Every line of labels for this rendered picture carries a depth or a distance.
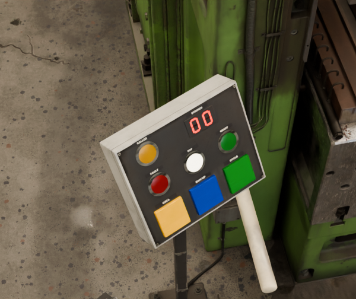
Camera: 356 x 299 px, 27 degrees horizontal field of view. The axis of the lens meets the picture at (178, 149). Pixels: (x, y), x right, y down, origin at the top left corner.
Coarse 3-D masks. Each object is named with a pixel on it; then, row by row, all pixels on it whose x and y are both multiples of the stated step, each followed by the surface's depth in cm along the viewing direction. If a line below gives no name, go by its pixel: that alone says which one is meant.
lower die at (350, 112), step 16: (320, 0) 217; (336, 0) 215; (320, 16) 214; (336, 16) 213; (320, 32) 211; (336, 32) 209; (352, 32) 208; (320, 48) 207; (336, 48) 206; (352, 48) 206; (336, 64) 204; (352, 64) 203; (336, 80) 201; (352, 80) 199; (336, 96) 198; (352, 96) 198; (336, 112) 200; (352, 112) 197
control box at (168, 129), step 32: (192, 96) 173; (224, 96) 172; (128, 128) 169; (160, 128) 166; (224, 128) 175; (128, 160) 164; (160, 160) 168; (224, 160) 178; (256, 160) 183; (128, 192) 169; (224, 192) 181; (192, 224) 179
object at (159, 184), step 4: (160, 176) 169; (164, 176) 170; (152, 180) 169; (156, 180) 169; (160, 180) 170; (164, 180) 170; (152, 184) 169; (156, 184) 169; (160, 184) 170; (164, 184) 170; (152, 188) 169; (156, 188) 170; (160, 188) 170; (164, 188) 171; (156, 192) 170; (160, 192) 171
